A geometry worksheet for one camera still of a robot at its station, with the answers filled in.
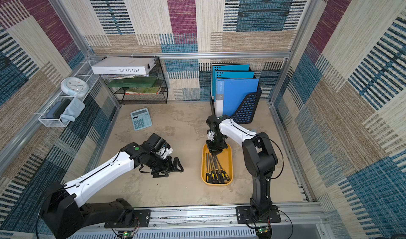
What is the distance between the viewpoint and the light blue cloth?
663 mm

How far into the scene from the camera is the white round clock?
73 centimetres

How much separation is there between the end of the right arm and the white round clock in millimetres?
653

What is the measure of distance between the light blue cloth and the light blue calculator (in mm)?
361

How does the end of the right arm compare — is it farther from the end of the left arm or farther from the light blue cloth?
the light blue cloth

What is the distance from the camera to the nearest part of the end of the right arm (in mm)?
781

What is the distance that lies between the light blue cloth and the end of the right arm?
611mm
